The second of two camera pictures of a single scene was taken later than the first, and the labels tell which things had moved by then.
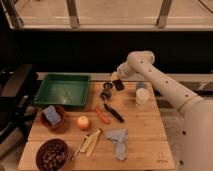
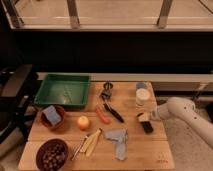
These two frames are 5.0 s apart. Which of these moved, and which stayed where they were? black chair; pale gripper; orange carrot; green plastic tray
Moved: pale gripper
Stayed: green plastic tray; black chair; orange carrot
